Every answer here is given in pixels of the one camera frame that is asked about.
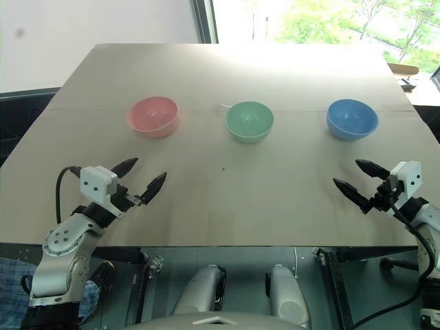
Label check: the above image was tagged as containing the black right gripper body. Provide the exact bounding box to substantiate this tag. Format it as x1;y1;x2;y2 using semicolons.
367;179;404;216

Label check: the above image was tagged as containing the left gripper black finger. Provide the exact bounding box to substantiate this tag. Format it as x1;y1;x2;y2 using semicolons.
111;157;140;179
138;171;168;207

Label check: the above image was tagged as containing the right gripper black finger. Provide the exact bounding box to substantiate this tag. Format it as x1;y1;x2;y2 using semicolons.
355;159;392;180
332;177;373;215

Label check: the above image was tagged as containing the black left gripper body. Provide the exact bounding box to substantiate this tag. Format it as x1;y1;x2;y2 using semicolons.
110;184;143;213

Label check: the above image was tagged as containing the blue plastic bowl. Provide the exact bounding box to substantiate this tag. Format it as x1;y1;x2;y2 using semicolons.
326;98;380;141

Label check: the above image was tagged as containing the pink plastic bowl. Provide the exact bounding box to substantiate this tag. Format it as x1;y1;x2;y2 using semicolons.
125;96;181;139

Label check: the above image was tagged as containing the black chair base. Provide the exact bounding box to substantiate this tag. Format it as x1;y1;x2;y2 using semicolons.
379;255;421;273

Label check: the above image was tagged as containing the silver table clamp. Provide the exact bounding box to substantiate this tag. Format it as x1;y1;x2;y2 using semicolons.
146;253;165;280

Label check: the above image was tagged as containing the black metal table leg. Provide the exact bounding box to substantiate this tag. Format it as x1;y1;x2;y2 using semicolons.
314;247;355;330
129;247;149;325

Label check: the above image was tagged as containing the small dark desk object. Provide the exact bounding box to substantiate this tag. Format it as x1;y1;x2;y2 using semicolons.
397;76;417;93

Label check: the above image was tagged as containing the brown cardboard box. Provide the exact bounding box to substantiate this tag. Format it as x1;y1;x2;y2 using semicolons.
386;62;421;76

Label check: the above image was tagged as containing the silver left robot leg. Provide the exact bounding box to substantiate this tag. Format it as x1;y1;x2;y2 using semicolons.
170;264;228;316

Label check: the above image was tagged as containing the silver robot leg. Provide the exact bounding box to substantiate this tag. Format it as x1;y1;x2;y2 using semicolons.
170;264;228;316
265;263;311;329

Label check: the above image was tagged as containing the black seat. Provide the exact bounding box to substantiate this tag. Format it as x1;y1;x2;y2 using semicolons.
0;87;61;169

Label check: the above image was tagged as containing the silver right robot leg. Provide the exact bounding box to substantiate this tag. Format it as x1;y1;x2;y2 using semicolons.
265;263;311;329

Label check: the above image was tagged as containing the green plastic bowl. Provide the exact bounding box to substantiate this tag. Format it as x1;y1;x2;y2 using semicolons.
225;100;275;144

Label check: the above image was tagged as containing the blue plaid cloth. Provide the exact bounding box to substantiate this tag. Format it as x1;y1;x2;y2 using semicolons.
0;256;101;325

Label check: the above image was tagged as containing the grey robot torso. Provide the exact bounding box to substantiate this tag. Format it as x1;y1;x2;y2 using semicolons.
118;310;312;330

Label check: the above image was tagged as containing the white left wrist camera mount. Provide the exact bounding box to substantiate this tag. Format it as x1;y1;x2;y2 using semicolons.
79;166;127;219

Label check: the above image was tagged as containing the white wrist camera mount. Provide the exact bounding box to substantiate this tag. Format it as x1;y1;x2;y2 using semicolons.
389;160;423;204
79;166;127;219

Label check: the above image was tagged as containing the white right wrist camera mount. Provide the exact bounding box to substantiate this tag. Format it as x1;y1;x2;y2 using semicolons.
389;160;423;204

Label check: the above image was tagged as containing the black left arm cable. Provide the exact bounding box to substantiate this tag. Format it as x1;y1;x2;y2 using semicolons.
55;166;82;225

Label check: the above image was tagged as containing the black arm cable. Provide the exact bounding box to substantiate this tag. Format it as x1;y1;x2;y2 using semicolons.
55;166;82;225
350;192;437;329

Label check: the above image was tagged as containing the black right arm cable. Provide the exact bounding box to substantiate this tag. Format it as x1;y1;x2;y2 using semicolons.
350;192;437;329

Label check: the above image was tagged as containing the dark window frame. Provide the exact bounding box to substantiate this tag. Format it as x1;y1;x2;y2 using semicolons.
190;0;220;45

